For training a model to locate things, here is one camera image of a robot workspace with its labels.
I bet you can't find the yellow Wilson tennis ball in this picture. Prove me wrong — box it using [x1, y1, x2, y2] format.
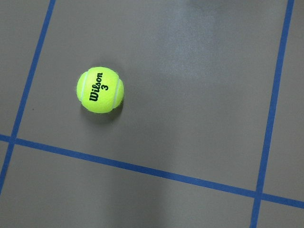
[76, 66, 124, 114]

